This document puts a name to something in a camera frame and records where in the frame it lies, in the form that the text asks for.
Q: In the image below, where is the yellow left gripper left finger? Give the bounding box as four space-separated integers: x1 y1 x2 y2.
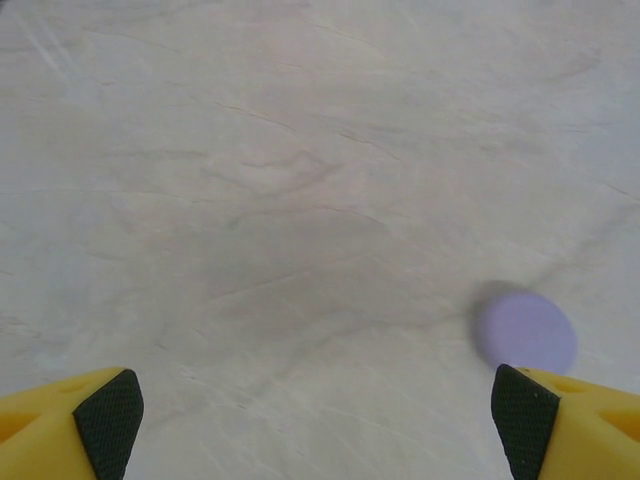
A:
0 367 145 480

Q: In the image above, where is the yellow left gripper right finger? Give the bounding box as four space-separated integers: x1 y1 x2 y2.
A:
491 363 640 480

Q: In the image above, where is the purple earbud charging case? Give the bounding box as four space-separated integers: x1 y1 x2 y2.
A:
472 282 580 376

